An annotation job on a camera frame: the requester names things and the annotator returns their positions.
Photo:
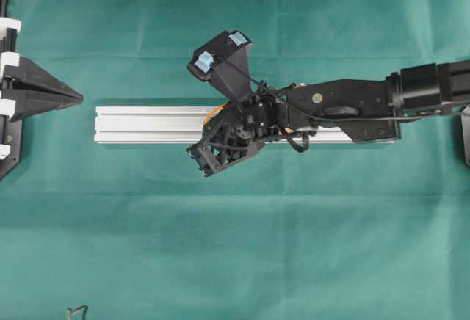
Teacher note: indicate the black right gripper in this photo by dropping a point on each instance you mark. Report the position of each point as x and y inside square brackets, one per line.
[239, 130]

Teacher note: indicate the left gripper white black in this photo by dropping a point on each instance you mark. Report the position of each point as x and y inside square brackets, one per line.
[14, 111]

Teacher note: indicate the orange rubber band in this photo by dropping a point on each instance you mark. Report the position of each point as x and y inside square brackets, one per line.
[214, 112]

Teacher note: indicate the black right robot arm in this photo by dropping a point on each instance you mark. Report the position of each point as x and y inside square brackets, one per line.
[373, 111]

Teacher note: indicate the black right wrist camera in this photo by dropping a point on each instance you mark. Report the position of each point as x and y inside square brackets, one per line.
[222, 62]

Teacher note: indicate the aluminium extrusion rail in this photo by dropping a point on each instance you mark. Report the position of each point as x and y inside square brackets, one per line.
[150, 124]

